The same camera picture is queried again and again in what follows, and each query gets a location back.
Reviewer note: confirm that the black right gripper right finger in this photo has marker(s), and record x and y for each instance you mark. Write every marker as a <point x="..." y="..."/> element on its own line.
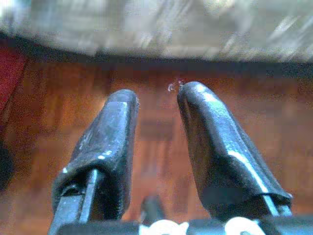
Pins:
<point x="220" y="151"/>

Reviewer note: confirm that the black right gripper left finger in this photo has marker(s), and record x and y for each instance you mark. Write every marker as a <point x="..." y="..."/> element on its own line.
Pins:
<point x="107" y="147"/>

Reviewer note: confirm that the large red cushion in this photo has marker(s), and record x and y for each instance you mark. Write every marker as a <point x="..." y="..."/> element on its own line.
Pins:
<point x="9" y="73"/>

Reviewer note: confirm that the beige floral bed sheet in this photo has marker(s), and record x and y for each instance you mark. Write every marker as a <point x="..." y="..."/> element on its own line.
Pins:
<point x="156" y="29"/>

